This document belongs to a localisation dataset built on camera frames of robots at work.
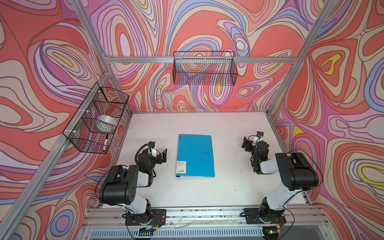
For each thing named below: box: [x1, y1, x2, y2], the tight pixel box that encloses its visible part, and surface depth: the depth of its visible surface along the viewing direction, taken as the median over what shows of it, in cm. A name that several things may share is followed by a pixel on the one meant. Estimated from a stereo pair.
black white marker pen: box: [103, 134, 109, 152], surface depth 75 cm
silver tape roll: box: [92, 114, 118, 134], surface depth 74 cm
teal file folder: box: [175, 134, 215, 177], surface depth 97 cm
